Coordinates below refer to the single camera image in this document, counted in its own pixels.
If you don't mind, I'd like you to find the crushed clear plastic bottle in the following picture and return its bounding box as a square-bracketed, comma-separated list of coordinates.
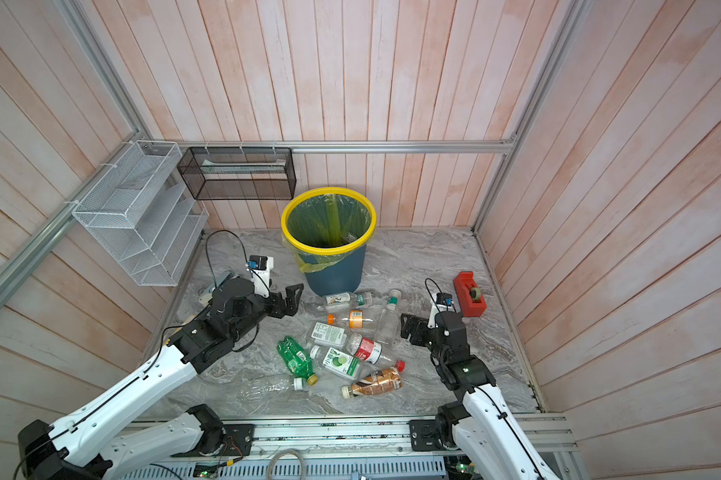
[240, 375, 308, 402]

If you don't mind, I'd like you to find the black wire mesh basket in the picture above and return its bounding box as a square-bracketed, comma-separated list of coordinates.
[178, 146, 296, 201]

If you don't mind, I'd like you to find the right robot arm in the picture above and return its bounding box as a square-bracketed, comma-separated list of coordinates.
[400, 311, 557, 479]

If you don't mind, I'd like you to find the clear bottle by bin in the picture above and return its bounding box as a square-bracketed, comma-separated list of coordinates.
[324, 291, 373, 312]

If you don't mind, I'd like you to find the green cap clear bottle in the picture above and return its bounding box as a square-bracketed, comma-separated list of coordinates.
[374, 289, 401, 344]

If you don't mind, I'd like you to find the horizontal aluminium wall rail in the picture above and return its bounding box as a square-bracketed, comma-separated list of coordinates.
[176, 140, 515, 154]

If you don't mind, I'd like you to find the orange label clear bottle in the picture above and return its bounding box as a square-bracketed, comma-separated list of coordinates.
[326, 309, 376, 330]

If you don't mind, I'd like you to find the teal bin with yellow rim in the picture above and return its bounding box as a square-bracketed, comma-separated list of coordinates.
[280, 187, 377, 296]

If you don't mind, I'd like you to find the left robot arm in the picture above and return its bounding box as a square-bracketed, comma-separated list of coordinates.
[14, 276, 304, 479]

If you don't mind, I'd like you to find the blue and white stapler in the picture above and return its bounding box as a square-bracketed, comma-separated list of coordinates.
[198, 271, 238, 307]

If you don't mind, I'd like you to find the yellow keypad calculator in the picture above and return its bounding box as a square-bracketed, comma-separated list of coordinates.
[164, 329, 182, 348]

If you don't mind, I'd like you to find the brown tea bottle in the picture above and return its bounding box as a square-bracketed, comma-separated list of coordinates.
[340, 368, 402, 399]

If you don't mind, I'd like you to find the white wire mesh shelf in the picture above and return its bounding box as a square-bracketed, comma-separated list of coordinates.
[74, 141, 208, 287]

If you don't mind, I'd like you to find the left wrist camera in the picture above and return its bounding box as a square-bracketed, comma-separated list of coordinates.
[248, 255, 274, 298]

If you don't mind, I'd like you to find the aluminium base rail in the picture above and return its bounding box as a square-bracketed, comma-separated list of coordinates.
[125, 413, 583, 480]

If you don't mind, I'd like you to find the white label square bottle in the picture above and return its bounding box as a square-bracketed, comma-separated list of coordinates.
[308, 322, 348, 349]

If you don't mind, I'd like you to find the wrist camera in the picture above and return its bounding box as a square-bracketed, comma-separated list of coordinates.
[248, 255, 274, 298]
[427, 292, 455, 329]

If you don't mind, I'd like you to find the yellow-green plastic bin liner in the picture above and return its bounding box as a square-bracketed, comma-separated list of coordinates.
[280, 187, 377, 274]

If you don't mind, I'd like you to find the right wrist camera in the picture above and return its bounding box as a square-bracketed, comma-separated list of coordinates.
[427, 292, 455, 329]

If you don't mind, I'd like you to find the red tape dispenser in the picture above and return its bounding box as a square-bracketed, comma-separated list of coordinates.
[453, 271, 486, 318]

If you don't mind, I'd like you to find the lime label white bottle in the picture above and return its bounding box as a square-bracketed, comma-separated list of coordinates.
[310, 345, 360, 381]

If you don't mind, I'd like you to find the green plastic bottle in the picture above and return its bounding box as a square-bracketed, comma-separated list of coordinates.
[276, 336, 318, 386]

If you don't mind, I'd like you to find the red label clear bottle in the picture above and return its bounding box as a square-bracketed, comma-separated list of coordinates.
[346, 333, 405, 372]

